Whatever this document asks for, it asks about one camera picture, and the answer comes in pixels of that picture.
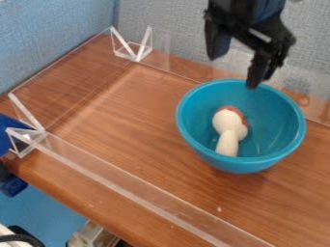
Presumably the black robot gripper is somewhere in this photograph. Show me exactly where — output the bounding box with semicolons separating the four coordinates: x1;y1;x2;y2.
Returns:
203;0;297;89

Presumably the white brown-capped toy mushroom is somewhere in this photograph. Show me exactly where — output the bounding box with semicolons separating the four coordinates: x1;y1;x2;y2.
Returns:
212;106;247;156

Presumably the blue plastic bowl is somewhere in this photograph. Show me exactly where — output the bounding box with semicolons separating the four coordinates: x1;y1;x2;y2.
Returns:
175;79;307;174

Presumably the blue clamp at table edge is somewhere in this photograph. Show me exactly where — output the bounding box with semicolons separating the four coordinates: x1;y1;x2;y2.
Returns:
0;113;29;198

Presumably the black white object bottom-left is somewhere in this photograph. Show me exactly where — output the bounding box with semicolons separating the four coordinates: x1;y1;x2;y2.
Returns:
0;224;45;247

